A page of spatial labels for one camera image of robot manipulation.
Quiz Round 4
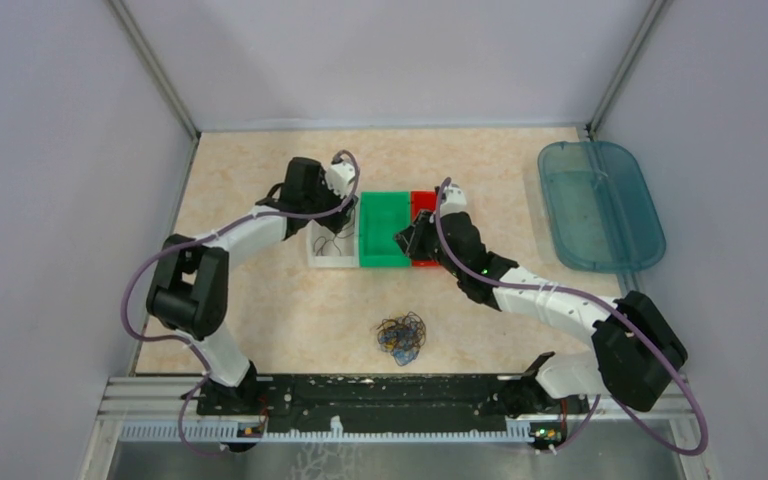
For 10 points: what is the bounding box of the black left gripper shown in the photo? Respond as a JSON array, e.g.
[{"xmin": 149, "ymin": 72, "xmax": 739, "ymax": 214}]
[{"xmin": 304, "ymin": 168, "xmax": 359, "ymax": 233}]

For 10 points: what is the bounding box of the coloured cable bundle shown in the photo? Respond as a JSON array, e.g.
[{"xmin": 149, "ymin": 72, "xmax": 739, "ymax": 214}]
[{"xmin": 375, "ymin": 312, "xmax": 428, "ymax": 368}]

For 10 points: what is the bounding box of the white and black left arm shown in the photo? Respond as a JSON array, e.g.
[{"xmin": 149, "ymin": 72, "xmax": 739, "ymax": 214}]
[{"xmin": 145, "ymin": 150, "xmax": 359, "ymax": 414}]

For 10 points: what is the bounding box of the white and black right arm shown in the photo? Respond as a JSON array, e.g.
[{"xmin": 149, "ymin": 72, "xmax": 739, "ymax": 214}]
[{"xmin": 393, "ymin": 210, "xmax": 688, "ymax": 412}]

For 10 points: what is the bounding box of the white plastic bin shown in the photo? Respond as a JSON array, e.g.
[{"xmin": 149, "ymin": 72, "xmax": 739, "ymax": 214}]
[{"xmin": 306, "ymin": 222, "xmax": 360, "ymax": 269}]

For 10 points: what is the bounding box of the green plastic bin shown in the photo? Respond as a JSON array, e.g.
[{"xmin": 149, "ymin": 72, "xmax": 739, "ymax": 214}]
[{"xmin": 356, "ymin": 191, "xmax": 411, "ymax": 268}]

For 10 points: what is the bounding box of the red plastic bin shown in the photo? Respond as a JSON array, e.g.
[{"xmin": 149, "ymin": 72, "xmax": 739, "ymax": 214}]
[{"xmin": 410, "ymin": 190, "xmax": 438, "ymax": 268}]

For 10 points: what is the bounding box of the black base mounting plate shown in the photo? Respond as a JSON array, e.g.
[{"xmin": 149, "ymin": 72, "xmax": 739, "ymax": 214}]
[{"xmin": 196, "ymin": 374, "xmax": 589, "ymax": 434}]

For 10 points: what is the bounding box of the teal transparent plastic basin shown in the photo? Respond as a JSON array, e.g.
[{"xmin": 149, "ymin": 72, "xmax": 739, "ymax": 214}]
[{"xmin": 537, "ymin": 141, "xmax": 666, "ymax": 274}]

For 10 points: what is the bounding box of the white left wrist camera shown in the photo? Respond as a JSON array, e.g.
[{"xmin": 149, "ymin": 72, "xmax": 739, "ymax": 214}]
[{"xmin": 324, "ymin": 161, "xmax": 357, "ymax": 198}]

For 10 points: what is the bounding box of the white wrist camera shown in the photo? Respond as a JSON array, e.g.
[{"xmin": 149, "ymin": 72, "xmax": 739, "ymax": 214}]
[
  {"xmin": 324, "ymin": 161, "xmax": 357, "ymax": 198},
  {"xmin": 437, "ymin": 185, "xmax": 468, "ymax": 217}
]

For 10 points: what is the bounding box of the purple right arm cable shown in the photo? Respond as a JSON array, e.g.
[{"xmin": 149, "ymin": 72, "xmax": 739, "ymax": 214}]
[{"xmin": 433, "ymin": 176, "xmax": 711, "ymax": 457}]

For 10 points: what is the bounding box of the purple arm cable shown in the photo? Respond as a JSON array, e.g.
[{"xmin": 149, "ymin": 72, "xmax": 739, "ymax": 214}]
[
  {"xmin": 120, "ymin": 149, "xmax": 361, "ymax": 458},
  {"xmin": 433, "ymin": 176, "xmax": 711, "ymax": 457}
]

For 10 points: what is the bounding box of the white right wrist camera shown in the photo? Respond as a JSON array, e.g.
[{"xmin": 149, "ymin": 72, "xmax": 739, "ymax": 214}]
[{"xmin": 437, "ymin": 185, "xmax": 468, "ymax": 217}]

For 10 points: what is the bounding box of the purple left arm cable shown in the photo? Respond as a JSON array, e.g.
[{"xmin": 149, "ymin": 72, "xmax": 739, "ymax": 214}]
[{"xmin": 120, "ymin": 149, "xmax": 361, "ymax": 458}]

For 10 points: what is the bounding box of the right aluminium frame post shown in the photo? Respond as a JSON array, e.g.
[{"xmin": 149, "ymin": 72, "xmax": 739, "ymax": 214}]
[{"xmin": 583, "ymin": 0, "xmax": 673, "ymax": 141}]

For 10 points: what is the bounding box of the white slotted cable duct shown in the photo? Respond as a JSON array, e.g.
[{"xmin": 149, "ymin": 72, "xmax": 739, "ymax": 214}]
[{"xmin": 119, "ymin": 420, "xmax": 534, "ymax": 444}]

